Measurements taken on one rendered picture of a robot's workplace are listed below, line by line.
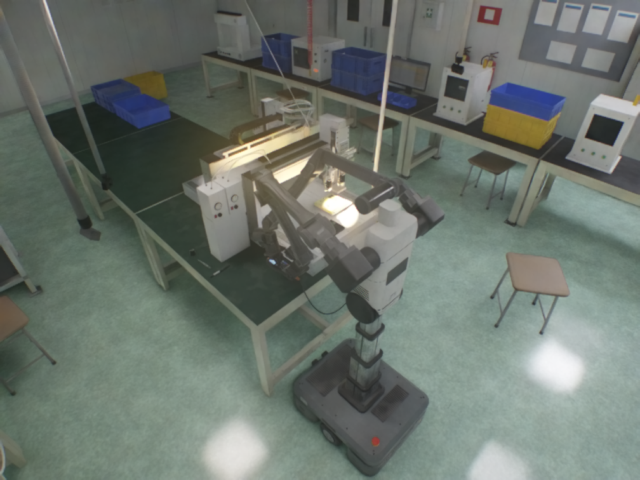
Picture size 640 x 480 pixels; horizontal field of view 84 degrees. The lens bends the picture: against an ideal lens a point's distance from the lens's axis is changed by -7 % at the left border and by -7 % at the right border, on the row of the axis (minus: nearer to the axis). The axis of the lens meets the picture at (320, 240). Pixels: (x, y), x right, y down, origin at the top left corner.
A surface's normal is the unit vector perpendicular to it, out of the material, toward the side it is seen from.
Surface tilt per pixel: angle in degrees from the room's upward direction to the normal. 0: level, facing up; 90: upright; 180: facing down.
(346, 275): 90
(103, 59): 90
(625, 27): 90
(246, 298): 0
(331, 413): 0
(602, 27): 90
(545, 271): 2
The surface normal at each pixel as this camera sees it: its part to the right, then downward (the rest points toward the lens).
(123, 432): 0.00, -0.77
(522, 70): -0.70, 0.45
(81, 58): 0.72, 0.44
